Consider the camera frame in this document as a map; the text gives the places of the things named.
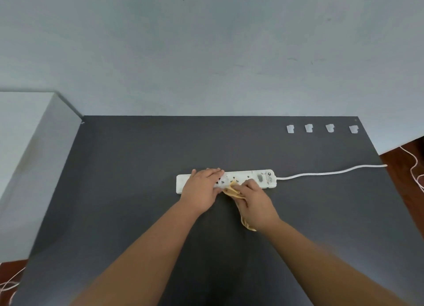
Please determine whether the person's right hand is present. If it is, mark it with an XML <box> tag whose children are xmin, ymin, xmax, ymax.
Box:
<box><xmin>236</xmin><ymin>179</ymin><xmax>281</xmax><ymax>232</ymax></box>

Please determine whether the thin white floor cable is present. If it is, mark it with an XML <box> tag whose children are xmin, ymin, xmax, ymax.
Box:
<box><xmin>0</xmin><ymin>267</ymin><xmax>26</xmax><ymax>306</ymax></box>
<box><xmin>399</xmin><ymin>146</ymin><xmax>424</xmax><ymax>193</ymax></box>

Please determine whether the white power strip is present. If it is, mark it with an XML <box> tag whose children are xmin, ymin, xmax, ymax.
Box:
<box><xmin>176</xmin><ymin>169</ymin><xmax>276</xmax><ymax>195</ymax></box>

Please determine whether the white cabinet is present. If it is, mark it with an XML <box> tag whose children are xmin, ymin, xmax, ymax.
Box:
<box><xmin>0</xmin><ymin>91</ymin><xmax>83</xmax><ymax>264</ymax></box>

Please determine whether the person's right forearm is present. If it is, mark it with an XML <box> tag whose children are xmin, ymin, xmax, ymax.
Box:
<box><xmin>255</xmin><ymin>219</ymin><xmax>413</xmax><ymax>306</ymax></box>

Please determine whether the person's left forearm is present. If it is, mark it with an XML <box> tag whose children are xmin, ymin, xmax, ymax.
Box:
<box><xmin>70</xmin><ymin>201</ymin><xmax>201</xmax><ymax>306</ymax></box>

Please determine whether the person's left hand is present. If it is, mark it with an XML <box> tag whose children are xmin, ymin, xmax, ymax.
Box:
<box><xmin>179</xmin><ymin>168</ymin><xmax>225</xmax><ymax>215</ymax></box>

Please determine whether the yellow cleaning cloth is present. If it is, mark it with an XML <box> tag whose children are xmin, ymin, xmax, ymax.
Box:
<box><xmin>222</xmin><ymin>181</ymin><xmax>257</xmax><ymax>232</ymax></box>

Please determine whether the white power strip cable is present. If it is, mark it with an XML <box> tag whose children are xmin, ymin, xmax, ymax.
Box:
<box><xmin>276</xmin><ymin>164</ymin><xmax>388</xmax><ymax>180</ymax></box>

